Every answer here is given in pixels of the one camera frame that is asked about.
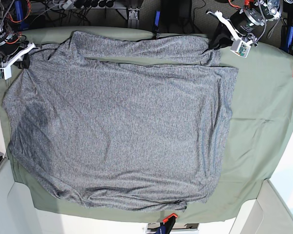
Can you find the blue-handled clamp top centre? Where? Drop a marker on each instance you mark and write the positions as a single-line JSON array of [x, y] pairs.
[[155, 28]]

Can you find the blue-handled clamp top left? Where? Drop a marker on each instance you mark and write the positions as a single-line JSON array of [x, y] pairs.
[[22, 10]]

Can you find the green table cloth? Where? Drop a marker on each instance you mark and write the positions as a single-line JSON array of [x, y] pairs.
[[260, 129]]

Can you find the grey metal mount bracket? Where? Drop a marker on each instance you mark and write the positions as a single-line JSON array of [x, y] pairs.
[[133, 18]]

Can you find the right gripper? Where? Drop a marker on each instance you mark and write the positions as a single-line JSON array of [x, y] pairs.
[[10, 45]]

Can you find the blue-handled clamp top right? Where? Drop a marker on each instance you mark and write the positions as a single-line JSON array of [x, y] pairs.
[[286, 38]]

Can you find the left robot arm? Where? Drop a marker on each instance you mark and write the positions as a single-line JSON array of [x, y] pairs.
[[270, 10]]

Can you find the white power strip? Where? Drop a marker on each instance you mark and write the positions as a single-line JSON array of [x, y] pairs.
[[63, 4]]

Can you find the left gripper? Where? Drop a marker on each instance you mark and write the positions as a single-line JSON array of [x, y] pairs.
[[244, 21]]

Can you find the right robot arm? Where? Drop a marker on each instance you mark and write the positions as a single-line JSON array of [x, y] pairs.
[[13, 14]]

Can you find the grey heathered T-shirt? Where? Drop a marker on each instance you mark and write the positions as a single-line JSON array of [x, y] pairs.
[[137, 126]]

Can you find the blue-handled clamp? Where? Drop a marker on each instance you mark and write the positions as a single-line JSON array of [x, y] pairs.
[[155, 28], [286, 38], [22, 10]]

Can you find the orange clamp near edge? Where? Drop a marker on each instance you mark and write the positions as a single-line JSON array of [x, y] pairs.
[[167, 224]]

